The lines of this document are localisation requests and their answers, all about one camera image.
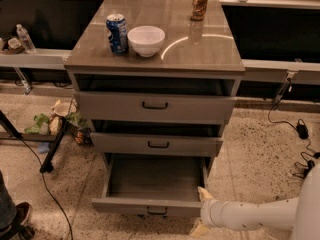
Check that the green and tan trash pile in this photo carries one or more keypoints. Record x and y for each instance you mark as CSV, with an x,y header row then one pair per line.
x,y
62,112

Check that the clear plastic water bottle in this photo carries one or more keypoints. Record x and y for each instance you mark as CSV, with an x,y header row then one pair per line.
x,y
25,39

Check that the brown drink can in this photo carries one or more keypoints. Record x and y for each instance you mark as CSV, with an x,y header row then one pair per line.
x,y
199,8

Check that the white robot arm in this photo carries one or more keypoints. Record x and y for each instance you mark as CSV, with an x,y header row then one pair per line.
x,y
300,215

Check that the brown dish with item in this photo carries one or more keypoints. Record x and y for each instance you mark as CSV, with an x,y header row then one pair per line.
x,y
10,46

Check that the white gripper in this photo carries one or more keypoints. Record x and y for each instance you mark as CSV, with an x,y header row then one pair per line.
x,y
208,211

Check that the dark shoe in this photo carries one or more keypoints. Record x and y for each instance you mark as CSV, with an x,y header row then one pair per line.
x,y
19,227

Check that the blue soda can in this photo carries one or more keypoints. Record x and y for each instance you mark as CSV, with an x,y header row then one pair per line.
x,y
117,33

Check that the black tripod leg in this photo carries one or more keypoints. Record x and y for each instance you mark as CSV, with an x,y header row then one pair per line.
x,y
47,164

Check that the black power adapter with cable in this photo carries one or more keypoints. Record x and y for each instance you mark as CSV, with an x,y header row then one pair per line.
x,y
309,156

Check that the grey drawer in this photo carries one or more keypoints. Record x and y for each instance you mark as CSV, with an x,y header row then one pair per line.
x,y
142,107
153,185
156,144

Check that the white bowl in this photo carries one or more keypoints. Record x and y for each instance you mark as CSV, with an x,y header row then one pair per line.
x,y
146,40

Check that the grey drawer cabinet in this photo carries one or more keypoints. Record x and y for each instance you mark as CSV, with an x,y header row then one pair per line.
x,y
197,58

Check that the blue jeans leg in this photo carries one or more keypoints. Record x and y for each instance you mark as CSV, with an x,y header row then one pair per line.
x,y
7,207

